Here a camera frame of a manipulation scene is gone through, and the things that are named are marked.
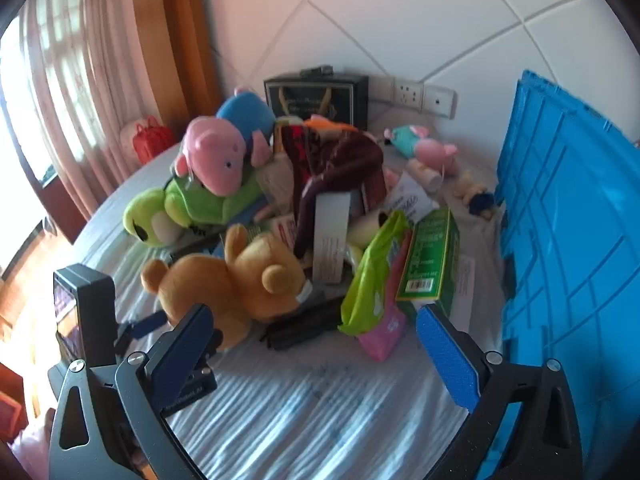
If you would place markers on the green frog plush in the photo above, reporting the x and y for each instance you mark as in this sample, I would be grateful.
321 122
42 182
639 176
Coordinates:
200 205

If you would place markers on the black pouch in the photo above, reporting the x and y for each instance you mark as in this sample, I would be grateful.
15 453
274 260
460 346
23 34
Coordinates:
305 325

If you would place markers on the white paper sheet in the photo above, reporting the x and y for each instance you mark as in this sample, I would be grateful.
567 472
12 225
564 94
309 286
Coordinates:
465 290

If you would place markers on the red bag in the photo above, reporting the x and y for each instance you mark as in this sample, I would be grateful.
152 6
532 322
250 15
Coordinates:
150 140

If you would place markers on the small cream navy plush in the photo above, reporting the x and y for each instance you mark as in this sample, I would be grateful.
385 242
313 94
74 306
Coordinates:
475 195

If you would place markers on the cream white roll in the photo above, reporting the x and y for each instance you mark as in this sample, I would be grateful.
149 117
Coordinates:
367 232

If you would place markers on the wooden wall panel frame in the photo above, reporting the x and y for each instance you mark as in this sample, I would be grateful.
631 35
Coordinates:
170 25

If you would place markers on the red striped white box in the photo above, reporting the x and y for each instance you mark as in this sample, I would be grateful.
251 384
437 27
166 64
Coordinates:
284 230

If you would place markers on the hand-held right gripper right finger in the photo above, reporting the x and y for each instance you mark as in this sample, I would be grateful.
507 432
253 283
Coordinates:
450 360

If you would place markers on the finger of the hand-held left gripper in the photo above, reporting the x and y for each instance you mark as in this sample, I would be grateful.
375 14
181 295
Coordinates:
145 325
197 385

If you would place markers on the blue plastic crate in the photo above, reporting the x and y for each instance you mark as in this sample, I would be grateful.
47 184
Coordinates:
565 220

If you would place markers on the dark red cloth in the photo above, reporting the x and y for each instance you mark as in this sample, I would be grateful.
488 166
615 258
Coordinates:
350 160

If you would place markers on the orange plush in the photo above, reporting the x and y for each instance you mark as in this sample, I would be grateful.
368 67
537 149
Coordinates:
325 124

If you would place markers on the brown teddy bear plush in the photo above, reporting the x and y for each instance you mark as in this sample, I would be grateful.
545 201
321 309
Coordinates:
240 280

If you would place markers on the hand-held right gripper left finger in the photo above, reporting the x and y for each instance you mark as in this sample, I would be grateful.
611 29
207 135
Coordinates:
180 355

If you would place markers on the green tissue packet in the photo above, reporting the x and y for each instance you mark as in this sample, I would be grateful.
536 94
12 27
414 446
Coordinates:
375 270

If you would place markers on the black gift box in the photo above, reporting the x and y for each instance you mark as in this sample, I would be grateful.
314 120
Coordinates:
320 95

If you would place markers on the pink pig plush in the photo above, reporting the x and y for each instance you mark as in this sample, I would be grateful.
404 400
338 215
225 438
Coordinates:
215 155

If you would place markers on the white paper card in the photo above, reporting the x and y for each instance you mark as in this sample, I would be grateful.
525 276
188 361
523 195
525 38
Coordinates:
412 200

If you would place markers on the small pink teal plush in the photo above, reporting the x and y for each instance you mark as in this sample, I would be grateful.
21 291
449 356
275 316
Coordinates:
430 150

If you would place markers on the long white label tag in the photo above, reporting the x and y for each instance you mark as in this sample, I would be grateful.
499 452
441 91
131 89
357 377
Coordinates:
330 235

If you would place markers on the white wall switch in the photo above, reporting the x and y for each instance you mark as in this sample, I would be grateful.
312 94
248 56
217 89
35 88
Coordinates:
440 101

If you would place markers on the red black plaid cloth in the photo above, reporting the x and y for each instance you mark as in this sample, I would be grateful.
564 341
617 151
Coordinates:
295 147

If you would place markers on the blue round plush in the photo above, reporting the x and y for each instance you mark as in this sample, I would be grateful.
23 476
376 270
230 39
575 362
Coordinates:
245 110

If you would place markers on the pink sheer curtain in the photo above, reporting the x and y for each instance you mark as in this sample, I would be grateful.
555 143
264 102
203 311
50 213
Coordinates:
75 85

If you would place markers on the green medicine box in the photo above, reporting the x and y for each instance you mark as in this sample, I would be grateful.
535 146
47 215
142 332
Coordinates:
432 255

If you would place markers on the striped cloth covered desktop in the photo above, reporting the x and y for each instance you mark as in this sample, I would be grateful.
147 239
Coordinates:
310 410

